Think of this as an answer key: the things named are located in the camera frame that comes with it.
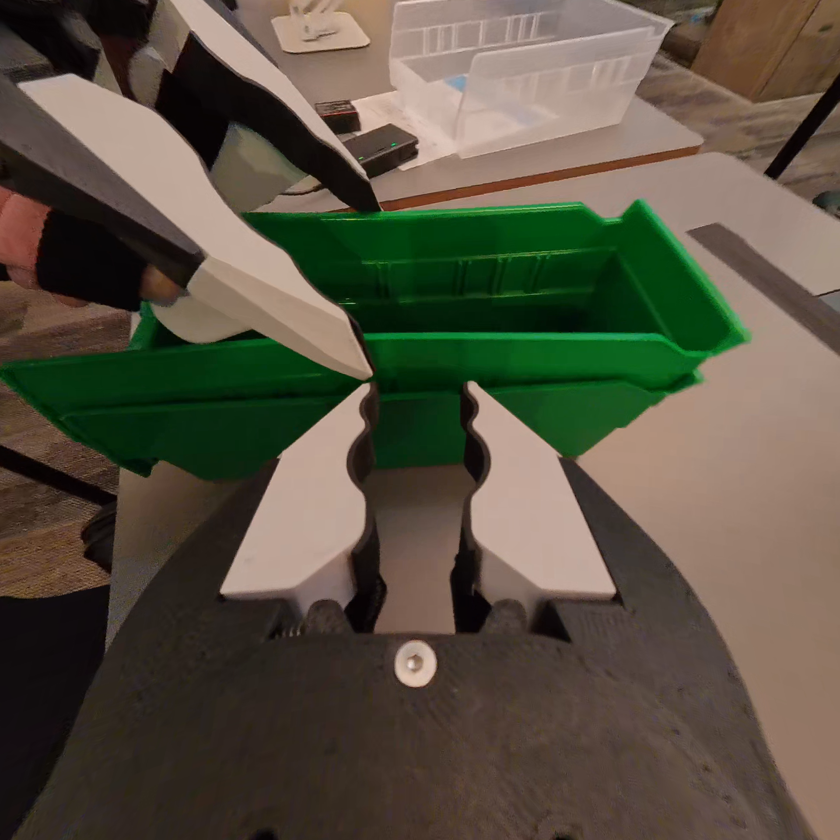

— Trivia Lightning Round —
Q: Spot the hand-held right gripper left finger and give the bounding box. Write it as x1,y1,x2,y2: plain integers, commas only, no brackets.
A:
220,382,382,614

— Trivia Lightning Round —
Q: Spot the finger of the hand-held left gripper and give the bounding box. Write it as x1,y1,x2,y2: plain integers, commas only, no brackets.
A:
172,0,383,212
18,74,376,380

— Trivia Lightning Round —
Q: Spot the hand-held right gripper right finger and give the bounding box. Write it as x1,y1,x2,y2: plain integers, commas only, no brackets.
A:
458,382,622,602

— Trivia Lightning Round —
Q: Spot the person's left hand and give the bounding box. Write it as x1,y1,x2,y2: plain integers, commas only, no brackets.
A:
0,189,183,308

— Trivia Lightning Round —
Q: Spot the clear glass cup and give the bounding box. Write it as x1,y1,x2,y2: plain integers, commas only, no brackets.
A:
287,0,345,37

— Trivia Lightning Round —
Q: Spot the white square tray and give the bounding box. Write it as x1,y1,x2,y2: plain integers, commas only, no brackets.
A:
271,8,372,55

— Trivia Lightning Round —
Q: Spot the small black box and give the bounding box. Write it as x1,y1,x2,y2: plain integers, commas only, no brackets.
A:
314,98,361,133

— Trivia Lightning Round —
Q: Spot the black charger box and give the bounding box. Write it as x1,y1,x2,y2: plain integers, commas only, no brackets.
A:
341,123,421,179

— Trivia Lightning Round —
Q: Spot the white paper sheet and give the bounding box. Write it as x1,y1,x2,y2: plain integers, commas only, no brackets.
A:
351,92,463,173

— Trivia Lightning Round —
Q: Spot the black metal bar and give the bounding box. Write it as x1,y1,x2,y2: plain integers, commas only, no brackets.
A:
0,445,119,508

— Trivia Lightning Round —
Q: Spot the grey tape strip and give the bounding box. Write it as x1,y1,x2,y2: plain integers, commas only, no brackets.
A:
684,222,840,316

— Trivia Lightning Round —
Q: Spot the clear plastic bin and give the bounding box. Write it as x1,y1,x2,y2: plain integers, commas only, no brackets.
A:
388,0,677,160

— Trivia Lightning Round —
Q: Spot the black stand leg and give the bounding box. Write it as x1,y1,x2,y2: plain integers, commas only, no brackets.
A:
763,85,840,181

